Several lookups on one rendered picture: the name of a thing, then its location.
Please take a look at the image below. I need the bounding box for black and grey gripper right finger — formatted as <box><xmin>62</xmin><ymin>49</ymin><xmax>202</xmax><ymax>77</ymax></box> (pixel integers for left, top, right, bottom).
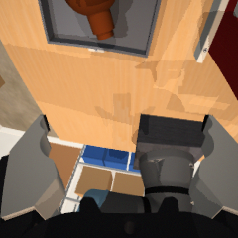
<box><xmin>188</xmin><ymin>114</ymin><xmax>238</xmax><ymax>236</ymax></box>

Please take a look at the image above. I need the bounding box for red plastic bottle crate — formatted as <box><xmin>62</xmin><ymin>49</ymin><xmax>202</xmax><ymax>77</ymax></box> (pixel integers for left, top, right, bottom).
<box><xmin>208</xmin><ymin>0</ymin><xmax>238</xmax><ymax>100</ymax></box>

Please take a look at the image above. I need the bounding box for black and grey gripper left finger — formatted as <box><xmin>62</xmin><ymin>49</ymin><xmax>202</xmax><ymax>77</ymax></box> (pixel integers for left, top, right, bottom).
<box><xmin>0</xmin><ymin>114</ymin><xmax>65</xmax><ymax>238</ymax></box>

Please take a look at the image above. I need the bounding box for brown glass bottle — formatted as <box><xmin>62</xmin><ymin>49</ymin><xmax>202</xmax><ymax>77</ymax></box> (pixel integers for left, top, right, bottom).
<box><xmin>65</xmin><ymin>0</ymin><xmax>115</xmax><ymax>40</ymax></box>

